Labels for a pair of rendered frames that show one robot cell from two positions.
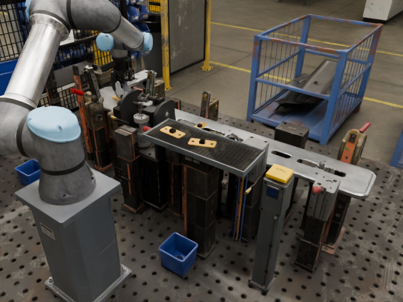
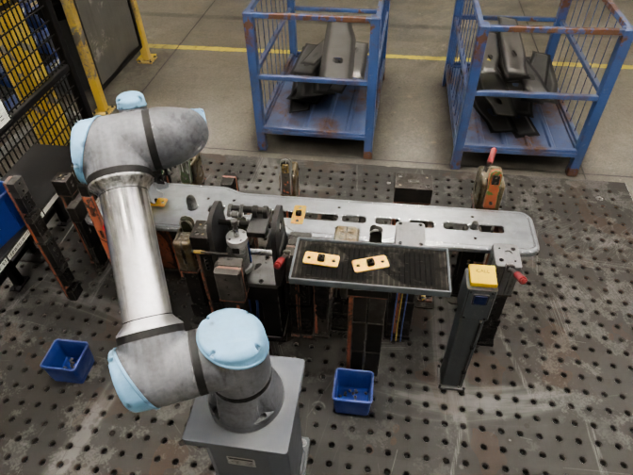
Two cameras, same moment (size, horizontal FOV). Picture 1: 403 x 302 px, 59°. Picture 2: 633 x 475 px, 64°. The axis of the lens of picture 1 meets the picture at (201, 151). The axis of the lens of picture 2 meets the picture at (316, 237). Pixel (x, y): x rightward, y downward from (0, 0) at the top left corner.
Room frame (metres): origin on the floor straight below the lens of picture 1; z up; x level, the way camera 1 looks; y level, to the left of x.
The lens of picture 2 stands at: (0.26, 0.45, 2.04)
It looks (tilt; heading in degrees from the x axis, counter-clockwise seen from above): 44 degrees down; 336
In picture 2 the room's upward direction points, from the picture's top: 2 degrees counter-clockwise
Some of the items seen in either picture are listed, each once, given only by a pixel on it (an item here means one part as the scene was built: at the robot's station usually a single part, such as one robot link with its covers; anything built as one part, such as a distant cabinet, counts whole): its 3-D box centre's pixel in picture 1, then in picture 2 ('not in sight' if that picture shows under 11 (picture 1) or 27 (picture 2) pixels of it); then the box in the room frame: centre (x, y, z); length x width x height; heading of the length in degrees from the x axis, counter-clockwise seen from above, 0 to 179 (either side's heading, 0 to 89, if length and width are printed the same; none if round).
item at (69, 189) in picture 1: (65, 173); (243, 384); (0.79, 0.37, 1.15); 0.15 x 0.15 x 0.10
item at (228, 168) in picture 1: (201, 144); (369, 265); (0.95, 0.00, 1.16); 0.37 x 0.14 x 0.02; 57
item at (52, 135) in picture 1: (54, 136); (232, 352); (0.80, 0.38, 1.27); 0.13 x 0.12 x 0.14; 81
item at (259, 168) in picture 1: (247, 191); (402, 285); (1.04, -0.18, 0.90); 0.13 x 0.10 x 0.41; 147
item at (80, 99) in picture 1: (83, 116); (108, 247); (1.54, 0.57, 0.95); 0.03 x 0.01 x 0.50; 57
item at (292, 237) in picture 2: (179, 172); (300, 287); (1.17, 0.09, 0.89); 0.13 x 0.11 x 0.38; 147
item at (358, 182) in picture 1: (204, 128); (305, 214); (1.35, -0.01, 1.00); 1.38 x 0.22 x 0.02; 57
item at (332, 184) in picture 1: (316, 225); (492, 298); (0.90, -0.39, 0.88); 0.11 x 0.10 x 0.36; 147
